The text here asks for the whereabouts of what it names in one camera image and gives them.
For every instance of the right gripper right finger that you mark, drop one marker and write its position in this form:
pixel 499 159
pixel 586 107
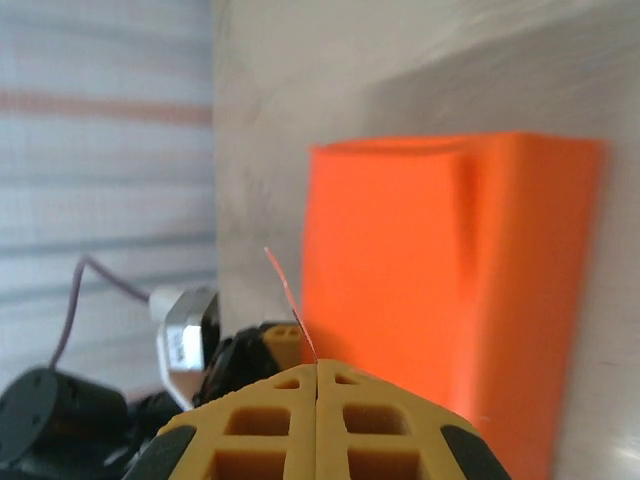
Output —
pixel 390 430

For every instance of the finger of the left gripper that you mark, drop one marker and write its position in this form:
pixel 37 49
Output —
pixel 285 345

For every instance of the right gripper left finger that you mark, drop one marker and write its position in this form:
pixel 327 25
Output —
pixel 250 430

